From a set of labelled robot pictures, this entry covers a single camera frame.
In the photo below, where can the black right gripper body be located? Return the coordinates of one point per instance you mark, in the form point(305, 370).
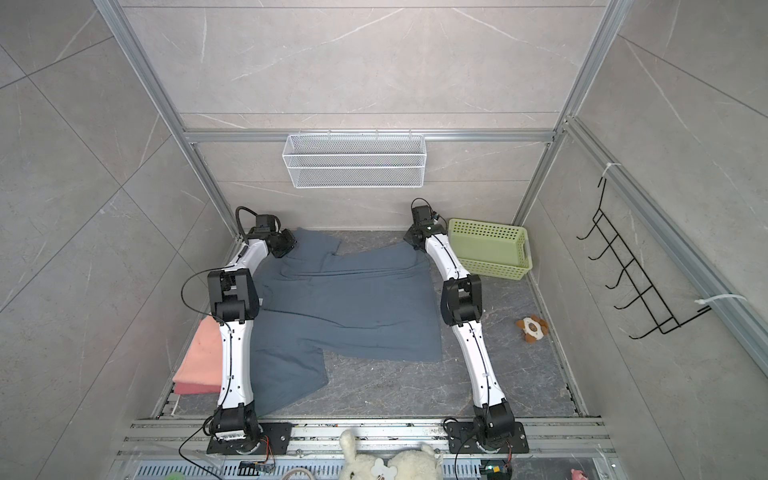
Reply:
point(411, 236)

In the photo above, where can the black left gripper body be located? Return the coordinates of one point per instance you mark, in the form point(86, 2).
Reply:
point(284, 241)

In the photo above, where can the blue-grey t-shirt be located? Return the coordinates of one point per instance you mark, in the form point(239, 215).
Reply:
point(379, 305)

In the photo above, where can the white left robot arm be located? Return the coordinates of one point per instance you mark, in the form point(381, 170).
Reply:
point(235, 304)

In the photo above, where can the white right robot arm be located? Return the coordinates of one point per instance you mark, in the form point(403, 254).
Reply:
point(461, 310)

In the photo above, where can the light green plastic basket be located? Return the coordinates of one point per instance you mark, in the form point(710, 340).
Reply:
point(491, 249)

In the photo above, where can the small brown plush toy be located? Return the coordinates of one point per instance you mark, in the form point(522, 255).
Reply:
point(534, 328)

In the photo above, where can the folded pink t-shirt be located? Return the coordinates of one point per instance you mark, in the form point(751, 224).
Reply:
point(201, 368)

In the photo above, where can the white plush toy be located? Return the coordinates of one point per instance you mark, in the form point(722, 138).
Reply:
point(414, 464)

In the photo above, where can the white wire mesh basket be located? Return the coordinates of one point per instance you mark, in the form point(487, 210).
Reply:
point(346, 160)

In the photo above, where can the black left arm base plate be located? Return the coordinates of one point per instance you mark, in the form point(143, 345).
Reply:
point(273, 437)

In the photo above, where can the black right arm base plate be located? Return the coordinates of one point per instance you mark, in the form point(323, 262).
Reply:
point(464, 438)

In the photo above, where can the aluminium frame post left corner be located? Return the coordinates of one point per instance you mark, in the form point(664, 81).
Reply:
point(115, 18)

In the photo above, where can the aluminium frame post corner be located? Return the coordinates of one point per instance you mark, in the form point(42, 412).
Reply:
point(615, 13)
point(115, 18)

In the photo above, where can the aluminium front rail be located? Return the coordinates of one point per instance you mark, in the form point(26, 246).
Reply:
point(571, 437)

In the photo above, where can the black wire hook rack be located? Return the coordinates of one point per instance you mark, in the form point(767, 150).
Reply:
point(633, 274)

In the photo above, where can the aluminium frame post right corner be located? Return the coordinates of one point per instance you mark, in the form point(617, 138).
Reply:
point(615, 13)

